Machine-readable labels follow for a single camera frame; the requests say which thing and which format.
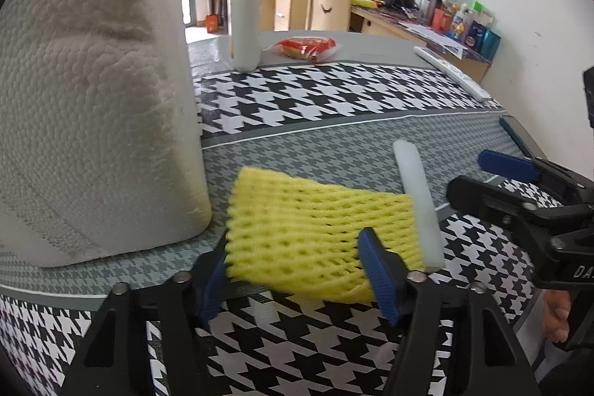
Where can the yellow desk item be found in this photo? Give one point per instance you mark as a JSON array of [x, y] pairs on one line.
[[361, 1]]

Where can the orange container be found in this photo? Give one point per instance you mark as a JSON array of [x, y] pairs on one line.
[[212, 24]]

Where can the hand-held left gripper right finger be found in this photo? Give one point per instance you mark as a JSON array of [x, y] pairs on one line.
[[379, 277]]

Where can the person's right hand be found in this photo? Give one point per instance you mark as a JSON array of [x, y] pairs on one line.
[[557, 315]]

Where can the white paper towel roll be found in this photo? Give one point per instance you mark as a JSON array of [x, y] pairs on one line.
[[93, 99]]

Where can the steel thermos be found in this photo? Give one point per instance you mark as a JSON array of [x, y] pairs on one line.
[[429, 4]]

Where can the white remote control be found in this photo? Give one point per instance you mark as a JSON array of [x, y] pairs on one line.
[[452, 72]]

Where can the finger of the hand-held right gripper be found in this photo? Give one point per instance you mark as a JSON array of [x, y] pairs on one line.
[[506, 164], [487, 196]]

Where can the plain wooden desk with drawers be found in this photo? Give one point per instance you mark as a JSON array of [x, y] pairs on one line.
[[283, 6]]

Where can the yellow foam net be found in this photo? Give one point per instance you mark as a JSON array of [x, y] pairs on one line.
[[301, 219]]

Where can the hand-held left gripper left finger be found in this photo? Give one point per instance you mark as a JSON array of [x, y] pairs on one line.
[[213, 282]]

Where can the red snack packet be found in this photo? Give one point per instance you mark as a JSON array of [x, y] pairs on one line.
[[301, 46]]

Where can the wooden chair with smiley face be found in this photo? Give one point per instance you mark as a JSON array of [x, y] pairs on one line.
[[330, 16]]

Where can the houndstooth tablecloth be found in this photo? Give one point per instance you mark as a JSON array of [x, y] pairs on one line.
[[325, 136]]

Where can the printed paper sheets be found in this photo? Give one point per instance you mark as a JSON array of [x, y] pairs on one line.
[[438, 38]]

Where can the cluster of bottles and boxes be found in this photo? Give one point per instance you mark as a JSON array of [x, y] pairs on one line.
[[468, 25]]

